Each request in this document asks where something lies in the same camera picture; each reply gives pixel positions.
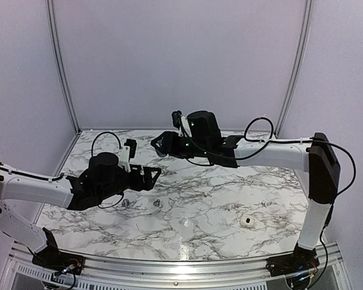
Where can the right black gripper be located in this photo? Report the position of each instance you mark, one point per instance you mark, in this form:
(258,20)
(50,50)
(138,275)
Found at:
(169,145)

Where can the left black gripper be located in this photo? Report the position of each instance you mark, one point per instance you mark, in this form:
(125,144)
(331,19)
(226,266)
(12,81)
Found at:
(148,184)

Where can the purple earbud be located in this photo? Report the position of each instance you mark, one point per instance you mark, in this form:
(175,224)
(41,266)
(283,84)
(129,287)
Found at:
(126,203)
(157,203)

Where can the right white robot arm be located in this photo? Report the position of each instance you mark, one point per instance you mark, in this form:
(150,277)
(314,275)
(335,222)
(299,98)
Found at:
(313,156)

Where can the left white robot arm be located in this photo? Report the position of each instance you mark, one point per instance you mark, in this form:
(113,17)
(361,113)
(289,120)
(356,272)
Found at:
(25,186)

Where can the white charging case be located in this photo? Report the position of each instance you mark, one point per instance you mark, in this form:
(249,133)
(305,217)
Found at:
(247,221)

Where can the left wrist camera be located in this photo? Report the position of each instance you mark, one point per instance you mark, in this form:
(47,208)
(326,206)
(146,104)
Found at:
(127,152)

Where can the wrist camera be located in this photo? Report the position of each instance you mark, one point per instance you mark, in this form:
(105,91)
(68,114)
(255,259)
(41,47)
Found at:
(181,123)
(127,152)

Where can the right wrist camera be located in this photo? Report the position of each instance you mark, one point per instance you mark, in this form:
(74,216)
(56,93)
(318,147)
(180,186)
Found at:
(181,123)

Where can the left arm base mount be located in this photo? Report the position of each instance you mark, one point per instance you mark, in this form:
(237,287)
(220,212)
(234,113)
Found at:
(57,259)

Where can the aluminium front rail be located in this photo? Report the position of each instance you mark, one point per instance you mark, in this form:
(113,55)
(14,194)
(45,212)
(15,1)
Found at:
(112,273)

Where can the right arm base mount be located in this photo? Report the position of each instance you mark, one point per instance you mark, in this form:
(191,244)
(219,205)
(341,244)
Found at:
(297,261)

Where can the left aluminium frame post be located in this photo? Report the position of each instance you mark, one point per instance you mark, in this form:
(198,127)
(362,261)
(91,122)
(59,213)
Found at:
(59,61)

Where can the aluminium frame post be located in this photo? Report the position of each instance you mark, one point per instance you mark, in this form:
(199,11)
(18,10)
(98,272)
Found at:
(59,61)
(296,68)

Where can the right aluminium frame post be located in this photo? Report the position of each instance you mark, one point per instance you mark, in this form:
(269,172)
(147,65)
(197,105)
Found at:
(296,68)

